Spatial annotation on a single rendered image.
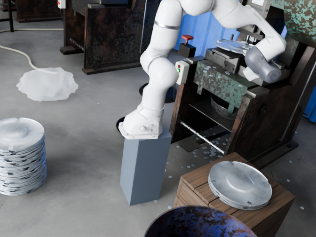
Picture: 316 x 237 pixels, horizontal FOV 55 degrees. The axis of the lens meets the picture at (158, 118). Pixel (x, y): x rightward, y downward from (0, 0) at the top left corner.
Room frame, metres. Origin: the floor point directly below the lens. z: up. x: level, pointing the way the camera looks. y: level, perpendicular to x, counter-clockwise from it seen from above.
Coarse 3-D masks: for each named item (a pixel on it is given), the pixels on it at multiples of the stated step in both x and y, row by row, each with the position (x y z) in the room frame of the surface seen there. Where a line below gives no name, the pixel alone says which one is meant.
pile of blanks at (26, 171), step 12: (36, 144) 1.21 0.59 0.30; (0, 156) 1.11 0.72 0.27; (12, 156) 1.12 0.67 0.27; (24, 156) 1.15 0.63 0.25; (36, 156) 1.20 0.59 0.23; (0, 168) 1.11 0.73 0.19; (12, 168) 1.12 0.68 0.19; (24, 168) 1.15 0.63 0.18; (36, 168) 1.19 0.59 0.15; (0, 180) 1.11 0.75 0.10; (12, 180) 1.12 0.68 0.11; (24, 180) 1.14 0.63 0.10; (36, 180) 1.19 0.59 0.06; (0, 192) 1.11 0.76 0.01; (12, 192) 1.11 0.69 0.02; (24, 192) 1.14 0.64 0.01
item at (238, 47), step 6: (216, 42) 1.84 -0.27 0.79; (222, 42) 1.87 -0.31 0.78; (228, 42) 1.89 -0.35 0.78; (234, 42) 1.92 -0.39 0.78; (240, 42) 1.94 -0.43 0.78; (222, 48) 1.71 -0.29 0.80; (228, 48) 1.73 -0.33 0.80; (234, 48) 1.75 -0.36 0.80; (240, 48) 1.75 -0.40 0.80; (246, 48) 1.77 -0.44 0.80
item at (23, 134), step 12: (0, 120) 1.34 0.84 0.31; (12, 120) 1.36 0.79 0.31; (24, 120) 1.38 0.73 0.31; (0, 132) 1.24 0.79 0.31; (12, 132) 1.25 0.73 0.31; (24, 132) 1.27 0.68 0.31; (36, 132) 1.29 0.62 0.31; (0, 144) 1.15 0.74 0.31; (12, 144) 1.17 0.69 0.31; (24, 144) 1.18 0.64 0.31
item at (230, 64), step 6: (216, 48) 1.74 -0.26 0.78; (222, 54) 1.67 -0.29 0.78; (228, 54) 1.68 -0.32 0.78; (234, 54) 1.69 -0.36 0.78; (240, 54) 1.71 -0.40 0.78; (228, 60) 1.77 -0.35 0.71; (234, 60) 1.75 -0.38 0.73; (240, 60) 1.74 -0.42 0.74; (228, 66) 1.77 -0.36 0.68; (234, 66) 1.74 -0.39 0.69; (234, 72) 1.73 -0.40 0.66
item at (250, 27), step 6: (252, 0) 1.86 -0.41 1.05; (258, 0) 1.83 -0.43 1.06; (264, 0) 1.80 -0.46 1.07; (246, 6) 1.86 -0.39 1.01; (252, 6) 1.85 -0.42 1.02; (258, 6) 1.82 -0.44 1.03; (264, 6) 1.80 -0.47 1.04; (258, 12) 1.81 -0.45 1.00; (264, 18) 1.78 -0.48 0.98; (270, 18) 1.82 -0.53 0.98; (252, 24) 1.77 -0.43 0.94; (270, 24) 1.83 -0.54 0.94; (252, 30) 1.78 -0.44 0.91; (258, 30) 1.79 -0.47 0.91
